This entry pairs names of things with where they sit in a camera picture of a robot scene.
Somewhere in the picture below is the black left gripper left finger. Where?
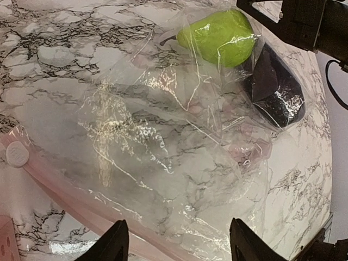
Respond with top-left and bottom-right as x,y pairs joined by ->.
76,220 -> 129,261

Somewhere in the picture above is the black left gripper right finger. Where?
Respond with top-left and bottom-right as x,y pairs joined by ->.
229,218 -> 285,261

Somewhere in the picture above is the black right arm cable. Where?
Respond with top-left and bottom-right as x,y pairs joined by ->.
325,59 -> 348,109

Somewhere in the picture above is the pink perforated plastic basket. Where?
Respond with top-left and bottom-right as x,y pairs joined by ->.
0,215 -> 21,261

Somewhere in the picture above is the light green fake pear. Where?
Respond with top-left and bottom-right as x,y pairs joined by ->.
160,9 -> 258,67

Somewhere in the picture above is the clear zip top bag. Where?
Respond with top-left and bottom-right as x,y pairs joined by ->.
1,7 -> 295,260

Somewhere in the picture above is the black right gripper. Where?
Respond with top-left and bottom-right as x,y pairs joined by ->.
237,0 -> 347,65

